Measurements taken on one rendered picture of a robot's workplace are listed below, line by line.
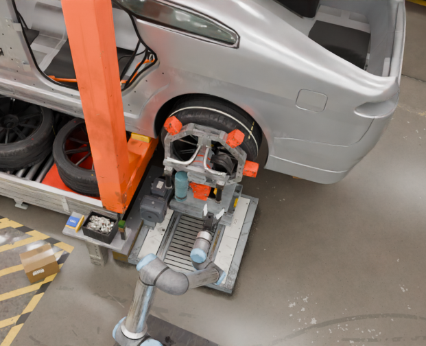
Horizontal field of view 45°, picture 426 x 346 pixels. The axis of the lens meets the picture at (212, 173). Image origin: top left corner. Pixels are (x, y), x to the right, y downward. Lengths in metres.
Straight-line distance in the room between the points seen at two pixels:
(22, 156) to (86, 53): 1.74
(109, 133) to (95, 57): 0.54
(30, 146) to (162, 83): 1.27
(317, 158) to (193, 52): 1.04
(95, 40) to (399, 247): 2.93
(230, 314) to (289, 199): 1.12
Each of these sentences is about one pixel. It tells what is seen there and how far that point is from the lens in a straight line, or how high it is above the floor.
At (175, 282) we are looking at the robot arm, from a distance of 2.63.
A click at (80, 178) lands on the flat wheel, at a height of 0.50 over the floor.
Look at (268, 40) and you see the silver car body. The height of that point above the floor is 1.75.
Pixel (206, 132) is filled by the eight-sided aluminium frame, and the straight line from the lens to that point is 3.21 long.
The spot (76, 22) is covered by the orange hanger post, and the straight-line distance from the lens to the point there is 2.44.
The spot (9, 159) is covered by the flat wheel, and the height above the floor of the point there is 0.42.
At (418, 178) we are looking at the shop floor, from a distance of 4.86.
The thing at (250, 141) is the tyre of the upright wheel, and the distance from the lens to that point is 3.31.
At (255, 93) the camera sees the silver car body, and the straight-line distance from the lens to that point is 3.06.
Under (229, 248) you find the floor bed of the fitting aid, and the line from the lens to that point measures 3.96.
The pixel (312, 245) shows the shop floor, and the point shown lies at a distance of 4.18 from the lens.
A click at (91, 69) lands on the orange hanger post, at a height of 1.81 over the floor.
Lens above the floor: 3.56
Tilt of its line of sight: 54 degrees down
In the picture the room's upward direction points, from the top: 6 degrees clockwise
